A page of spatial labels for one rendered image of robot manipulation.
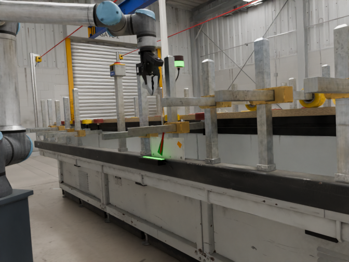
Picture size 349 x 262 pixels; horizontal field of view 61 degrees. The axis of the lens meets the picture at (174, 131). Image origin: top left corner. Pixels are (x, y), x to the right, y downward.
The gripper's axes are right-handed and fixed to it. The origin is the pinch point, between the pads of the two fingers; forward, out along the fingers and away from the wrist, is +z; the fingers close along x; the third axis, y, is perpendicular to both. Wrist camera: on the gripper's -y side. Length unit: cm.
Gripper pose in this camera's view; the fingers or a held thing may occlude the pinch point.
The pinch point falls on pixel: (152, 92)
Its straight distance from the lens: 135.8
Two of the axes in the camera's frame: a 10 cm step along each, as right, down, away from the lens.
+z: 0.6, 10.0, 0.5
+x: -7.9, 0.8, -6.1
